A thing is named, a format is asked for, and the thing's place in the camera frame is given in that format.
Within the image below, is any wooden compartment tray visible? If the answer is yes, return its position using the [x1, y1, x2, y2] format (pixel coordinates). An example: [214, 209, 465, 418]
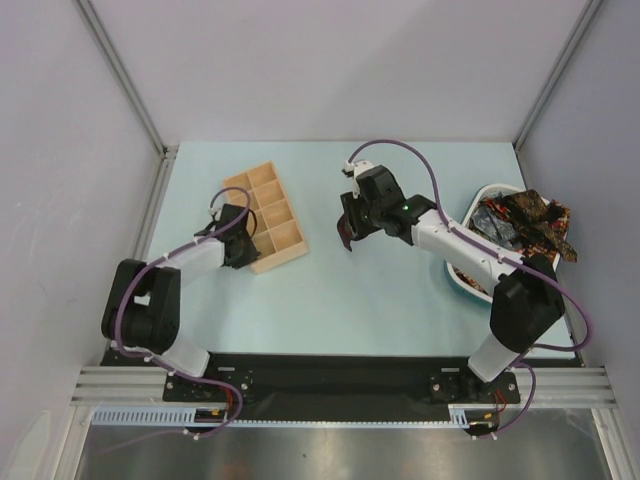
[223, 162, 309, 274]

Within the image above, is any red navy striped tie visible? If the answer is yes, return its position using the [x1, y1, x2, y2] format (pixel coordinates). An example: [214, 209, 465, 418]
[337, 214, 351, 241]

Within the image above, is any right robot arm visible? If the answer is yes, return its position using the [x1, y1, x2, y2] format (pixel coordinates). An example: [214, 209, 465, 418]
[337, 161, 565, 401]

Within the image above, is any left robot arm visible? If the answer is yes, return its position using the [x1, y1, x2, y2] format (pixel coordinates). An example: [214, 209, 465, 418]
[101, 203, 259, 400]

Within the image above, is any white laundry basket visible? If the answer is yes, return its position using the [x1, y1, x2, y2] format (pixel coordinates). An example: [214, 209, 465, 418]
[445, 183, 570, 303]

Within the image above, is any grey blue tie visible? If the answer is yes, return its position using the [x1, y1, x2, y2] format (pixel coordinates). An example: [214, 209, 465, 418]
[470, 205, 522, 251]

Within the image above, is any red floral patterned tie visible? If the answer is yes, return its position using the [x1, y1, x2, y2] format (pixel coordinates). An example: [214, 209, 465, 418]
[452, 197, 571, 296]

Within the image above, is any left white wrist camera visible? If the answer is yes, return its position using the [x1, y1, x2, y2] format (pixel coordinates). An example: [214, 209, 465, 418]
[208, 203, 224, 221]

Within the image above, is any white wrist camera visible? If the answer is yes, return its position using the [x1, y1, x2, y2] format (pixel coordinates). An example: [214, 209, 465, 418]
[208, 203, 224, 221]
[342, 160, 375, 198]

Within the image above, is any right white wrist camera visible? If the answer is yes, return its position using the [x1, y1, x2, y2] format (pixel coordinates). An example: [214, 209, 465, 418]
[342, 160, 375, 198]

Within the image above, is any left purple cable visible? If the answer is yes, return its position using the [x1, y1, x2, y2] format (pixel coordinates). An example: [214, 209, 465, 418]
[97, 187, 259, 454]

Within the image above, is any purple cable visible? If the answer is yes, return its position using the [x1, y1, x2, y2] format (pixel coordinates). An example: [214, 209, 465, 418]
[347, 139, 595, 441]
[97, 187, 259, 454]

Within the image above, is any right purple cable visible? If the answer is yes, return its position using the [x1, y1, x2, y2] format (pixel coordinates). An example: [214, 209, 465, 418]
[347, 139, 595, 441]

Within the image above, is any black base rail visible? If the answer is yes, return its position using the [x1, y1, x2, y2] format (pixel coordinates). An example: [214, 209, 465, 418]
[102, 349, 584, 422]

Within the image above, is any grey cable duct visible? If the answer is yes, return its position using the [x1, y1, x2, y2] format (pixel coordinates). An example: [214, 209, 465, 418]
[92, 403, 531, 430]

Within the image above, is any aluminium frame post left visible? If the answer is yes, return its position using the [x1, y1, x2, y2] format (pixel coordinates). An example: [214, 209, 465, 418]
[72, 0, 177, 159]

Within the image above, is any aluminium frame post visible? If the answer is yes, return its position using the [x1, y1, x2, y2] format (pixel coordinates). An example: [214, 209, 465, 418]
[512, 0, 606, 154]
[72, 0, 177, 159]

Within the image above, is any aluminium frame post right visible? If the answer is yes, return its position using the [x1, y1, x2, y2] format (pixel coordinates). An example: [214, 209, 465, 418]
[512, 0, 606, 154]

